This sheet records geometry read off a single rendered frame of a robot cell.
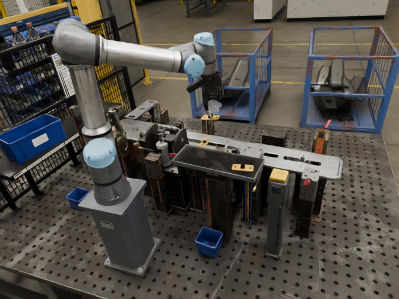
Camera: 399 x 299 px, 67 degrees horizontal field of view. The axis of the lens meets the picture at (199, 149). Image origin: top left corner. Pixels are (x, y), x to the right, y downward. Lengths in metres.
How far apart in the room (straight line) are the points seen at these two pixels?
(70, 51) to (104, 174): 0.44
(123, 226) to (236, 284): 0.54
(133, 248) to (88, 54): 0.82
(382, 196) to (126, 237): 1.37
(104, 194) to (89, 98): 0.37
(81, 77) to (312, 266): 1.23
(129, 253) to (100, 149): 0.49
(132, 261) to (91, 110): 0.69
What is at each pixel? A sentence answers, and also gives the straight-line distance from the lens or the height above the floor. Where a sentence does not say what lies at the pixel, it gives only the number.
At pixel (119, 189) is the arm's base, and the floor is 1.15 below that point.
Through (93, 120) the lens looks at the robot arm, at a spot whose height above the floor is 1.39.
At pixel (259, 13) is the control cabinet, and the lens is 9.41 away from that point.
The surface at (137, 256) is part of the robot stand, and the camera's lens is 1.44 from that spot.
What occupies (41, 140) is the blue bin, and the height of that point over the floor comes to 1.10.
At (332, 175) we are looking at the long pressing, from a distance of 1.49.
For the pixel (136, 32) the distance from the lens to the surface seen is 5.24.
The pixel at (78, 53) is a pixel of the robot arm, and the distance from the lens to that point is 1.01.
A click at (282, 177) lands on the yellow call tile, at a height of 1.16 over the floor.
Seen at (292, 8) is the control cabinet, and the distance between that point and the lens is 9.31.
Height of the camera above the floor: 1.90
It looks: 34 degrees down
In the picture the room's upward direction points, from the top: 6 degrees counter-clockwise
